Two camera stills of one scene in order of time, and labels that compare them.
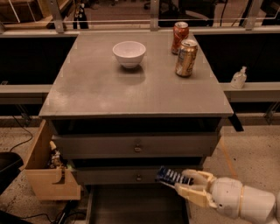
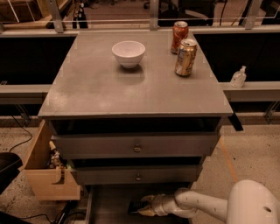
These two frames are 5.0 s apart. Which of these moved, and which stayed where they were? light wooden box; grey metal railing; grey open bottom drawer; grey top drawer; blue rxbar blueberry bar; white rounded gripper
Moved: blue rxbar blueberry bar; white rounded gripper
Stayed: grey metal railing; grey open bottom drawer; grey top drawer; light wooden box
